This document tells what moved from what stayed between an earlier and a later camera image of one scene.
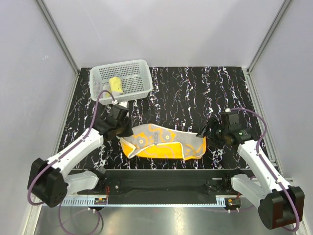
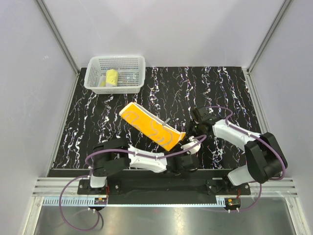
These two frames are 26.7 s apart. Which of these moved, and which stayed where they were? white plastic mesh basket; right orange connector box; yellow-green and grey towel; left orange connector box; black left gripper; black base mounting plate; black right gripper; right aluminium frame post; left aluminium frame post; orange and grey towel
Moved: yellow-green and grey towel; white plastic mesh basket; black right gripper; orange and grey towel; black left gripper
Stayed: right aluminium frame post; right orange connector box; black base mounting plate; left aluminium frame post; left orange connector box
